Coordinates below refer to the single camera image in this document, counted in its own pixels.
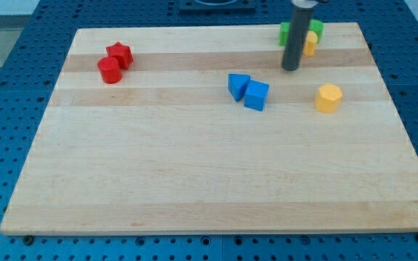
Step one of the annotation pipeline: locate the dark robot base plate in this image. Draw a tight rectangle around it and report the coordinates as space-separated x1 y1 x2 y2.
177 0 256 13

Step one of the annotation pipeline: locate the red cylinder block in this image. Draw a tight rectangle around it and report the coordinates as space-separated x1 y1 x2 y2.
97 57 122 84

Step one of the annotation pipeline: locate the blue triangle block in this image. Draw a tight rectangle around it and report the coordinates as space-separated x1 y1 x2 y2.
228 73 251 102

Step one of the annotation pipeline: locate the yellow small block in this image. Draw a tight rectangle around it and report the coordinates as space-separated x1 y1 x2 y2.
303 30 319 57

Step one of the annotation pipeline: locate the green left block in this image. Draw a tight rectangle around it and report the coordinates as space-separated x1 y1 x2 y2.
279 22 290 46

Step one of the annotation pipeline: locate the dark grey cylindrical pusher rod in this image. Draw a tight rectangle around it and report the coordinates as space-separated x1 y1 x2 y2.
282 0 319 71

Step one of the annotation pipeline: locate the green block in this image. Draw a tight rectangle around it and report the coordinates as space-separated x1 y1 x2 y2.
308 20 324 44
279 22 290 46

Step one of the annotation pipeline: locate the light wooden board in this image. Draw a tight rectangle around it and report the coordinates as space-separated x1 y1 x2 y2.
0 22 418 236

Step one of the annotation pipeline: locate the green right block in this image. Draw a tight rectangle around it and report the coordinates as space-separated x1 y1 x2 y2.
308 20 324 44

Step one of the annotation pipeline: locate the blue cube block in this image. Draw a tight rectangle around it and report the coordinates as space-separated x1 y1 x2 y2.
244 80 269 111

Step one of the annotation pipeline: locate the red star block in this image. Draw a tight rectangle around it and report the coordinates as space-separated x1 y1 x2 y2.
106 41 134 70

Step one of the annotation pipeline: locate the yellow hexagon block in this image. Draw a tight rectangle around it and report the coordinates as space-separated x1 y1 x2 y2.
314 83 343 113

